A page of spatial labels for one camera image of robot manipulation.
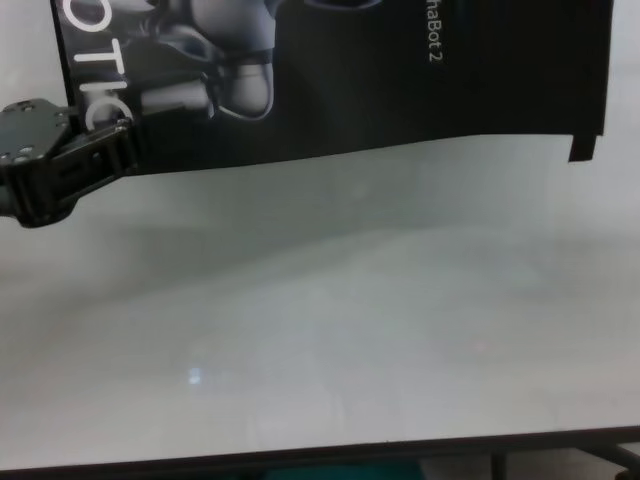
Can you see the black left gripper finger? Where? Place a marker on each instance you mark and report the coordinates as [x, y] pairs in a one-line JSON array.
[[97, 162], [79, 125]]

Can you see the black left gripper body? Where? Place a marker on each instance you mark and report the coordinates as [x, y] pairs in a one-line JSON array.
[[27, 132]]

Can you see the black robot print poster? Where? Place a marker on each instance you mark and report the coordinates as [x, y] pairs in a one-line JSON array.
[[350, 75]]

